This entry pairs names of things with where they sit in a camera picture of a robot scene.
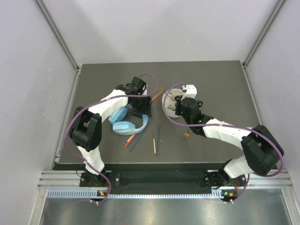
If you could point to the copper utensil beside container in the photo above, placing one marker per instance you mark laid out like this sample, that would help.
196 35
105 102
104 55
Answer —
156 95

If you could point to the silver copper chopstick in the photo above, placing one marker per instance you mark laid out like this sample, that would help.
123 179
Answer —
153 138

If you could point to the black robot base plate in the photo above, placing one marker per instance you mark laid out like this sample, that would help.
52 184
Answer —
161 177

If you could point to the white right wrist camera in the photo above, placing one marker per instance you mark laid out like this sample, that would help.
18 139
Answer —
190 91

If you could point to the white divided round container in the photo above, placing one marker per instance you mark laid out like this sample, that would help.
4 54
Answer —
168 103

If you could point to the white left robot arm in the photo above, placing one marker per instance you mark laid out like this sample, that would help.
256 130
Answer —
86 128

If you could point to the aluminium frame rail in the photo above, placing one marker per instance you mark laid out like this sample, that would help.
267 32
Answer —
58 36

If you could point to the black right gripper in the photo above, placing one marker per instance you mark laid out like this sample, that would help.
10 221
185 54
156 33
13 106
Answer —
178 105

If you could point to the grey slotted cable duct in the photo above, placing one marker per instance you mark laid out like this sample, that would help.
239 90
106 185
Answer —
97 194

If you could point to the dark teal chopstick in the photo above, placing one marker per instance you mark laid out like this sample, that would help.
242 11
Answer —
158 139
138 139

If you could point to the orange chopstick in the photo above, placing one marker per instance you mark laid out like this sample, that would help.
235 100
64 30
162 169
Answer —
130 139

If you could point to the light blue headphones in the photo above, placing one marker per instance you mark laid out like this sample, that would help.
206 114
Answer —
125 127

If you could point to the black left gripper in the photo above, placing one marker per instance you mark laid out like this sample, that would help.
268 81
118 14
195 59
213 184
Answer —
146 109

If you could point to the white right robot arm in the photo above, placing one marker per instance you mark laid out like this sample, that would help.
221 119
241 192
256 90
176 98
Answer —
260 148

